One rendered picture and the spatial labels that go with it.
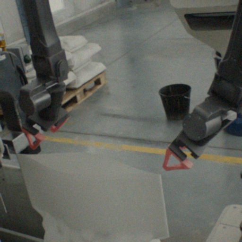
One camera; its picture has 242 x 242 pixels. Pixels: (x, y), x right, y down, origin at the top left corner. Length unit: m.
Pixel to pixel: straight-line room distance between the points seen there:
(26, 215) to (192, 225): 0.99
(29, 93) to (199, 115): 0.42
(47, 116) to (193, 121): 0.44
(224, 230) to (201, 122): 1.29
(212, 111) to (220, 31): 0.52
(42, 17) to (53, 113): 0.26
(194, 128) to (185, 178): 2.09
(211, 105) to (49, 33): 0.42
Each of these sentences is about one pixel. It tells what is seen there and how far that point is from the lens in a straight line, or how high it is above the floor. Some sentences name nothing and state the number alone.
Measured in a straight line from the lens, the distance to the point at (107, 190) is 1.10.
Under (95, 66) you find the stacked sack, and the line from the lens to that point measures 4.79.
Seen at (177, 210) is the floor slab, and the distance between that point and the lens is 2.63.
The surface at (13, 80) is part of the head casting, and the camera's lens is 1.35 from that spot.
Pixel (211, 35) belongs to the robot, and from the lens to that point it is 1.33.
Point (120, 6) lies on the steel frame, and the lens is 9.92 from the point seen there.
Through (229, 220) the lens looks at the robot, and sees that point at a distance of 2.12.
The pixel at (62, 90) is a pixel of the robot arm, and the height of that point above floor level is 1.27.
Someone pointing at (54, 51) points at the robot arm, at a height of 1.37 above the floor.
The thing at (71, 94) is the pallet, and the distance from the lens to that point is 4.41.
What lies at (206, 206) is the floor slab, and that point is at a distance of 2.64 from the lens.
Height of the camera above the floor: 1.61
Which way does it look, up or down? 24 degrees down
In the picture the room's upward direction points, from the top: 10 degrees counter-clockwise
